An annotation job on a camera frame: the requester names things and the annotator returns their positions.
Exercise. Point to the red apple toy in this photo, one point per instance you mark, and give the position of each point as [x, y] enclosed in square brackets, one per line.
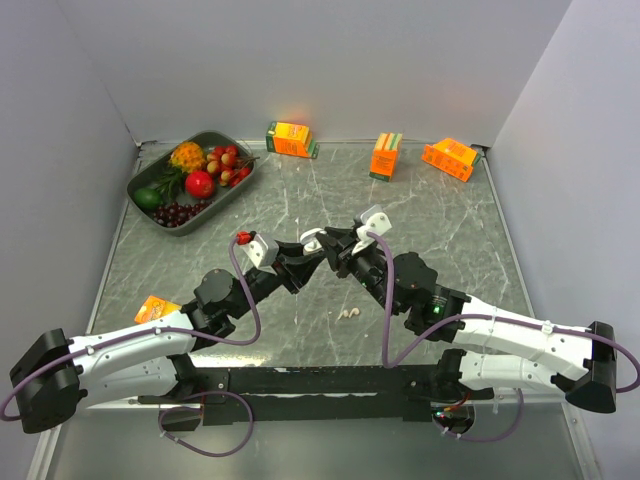
[199, 184]

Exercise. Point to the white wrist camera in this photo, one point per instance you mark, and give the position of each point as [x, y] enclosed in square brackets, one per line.
[372, 220]
[261, 250]

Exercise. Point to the orange pineapple toy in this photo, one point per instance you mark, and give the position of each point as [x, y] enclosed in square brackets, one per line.
[188, 157]

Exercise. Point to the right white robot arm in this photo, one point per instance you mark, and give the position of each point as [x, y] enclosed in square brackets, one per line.
[491, 348]

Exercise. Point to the orange sponge box front left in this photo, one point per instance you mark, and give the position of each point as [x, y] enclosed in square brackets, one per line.
[154, 308]

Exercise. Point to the orange sponge box back middle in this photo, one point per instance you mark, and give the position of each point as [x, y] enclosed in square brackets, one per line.
[385, 155]

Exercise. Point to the grey fruit tray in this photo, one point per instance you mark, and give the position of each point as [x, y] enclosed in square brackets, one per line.
[169, 182]

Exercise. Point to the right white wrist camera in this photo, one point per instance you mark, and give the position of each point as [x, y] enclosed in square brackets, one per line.
[372, 220]

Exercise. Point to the orange sponge box back right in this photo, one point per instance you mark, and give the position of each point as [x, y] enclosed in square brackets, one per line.
[452, 157]

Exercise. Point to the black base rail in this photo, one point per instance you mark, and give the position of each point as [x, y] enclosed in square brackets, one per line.
[407, 392]

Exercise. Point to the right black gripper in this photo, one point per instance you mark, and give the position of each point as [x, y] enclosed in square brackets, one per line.
[343, 259]

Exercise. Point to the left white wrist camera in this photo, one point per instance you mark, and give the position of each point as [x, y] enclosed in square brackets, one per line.
[261, 250]

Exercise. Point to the orange sponge box back left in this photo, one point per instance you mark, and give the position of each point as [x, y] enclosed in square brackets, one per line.
[291, 139]

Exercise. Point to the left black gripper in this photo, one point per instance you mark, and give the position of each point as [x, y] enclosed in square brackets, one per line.
[289, 270]

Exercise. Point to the red lychee bunch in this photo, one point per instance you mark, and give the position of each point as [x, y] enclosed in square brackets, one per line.
[227, 166]

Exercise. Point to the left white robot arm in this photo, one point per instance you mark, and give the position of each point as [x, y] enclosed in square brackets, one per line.
[59, 375]

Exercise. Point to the dark grape bunch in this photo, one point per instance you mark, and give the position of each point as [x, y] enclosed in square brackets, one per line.
[175, 215]

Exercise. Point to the white earbud charging case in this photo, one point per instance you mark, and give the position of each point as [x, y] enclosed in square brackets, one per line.
[309, 241]

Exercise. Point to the green lime toy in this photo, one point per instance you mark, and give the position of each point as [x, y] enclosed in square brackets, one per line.
[147, 199]

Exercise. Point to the orange sponge box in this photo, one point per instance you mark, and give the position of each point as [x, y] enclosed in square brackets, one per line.
[291, 139]
[385, 155]
[452, 157]
[154, 308]

